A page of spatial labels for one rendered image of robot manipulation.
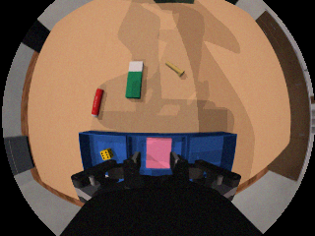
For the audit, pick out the green and white eraser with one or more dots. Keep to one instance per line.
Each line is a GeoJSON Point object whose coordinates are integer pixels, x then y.
{"type": "Point", "coordinates": [134, 80]}

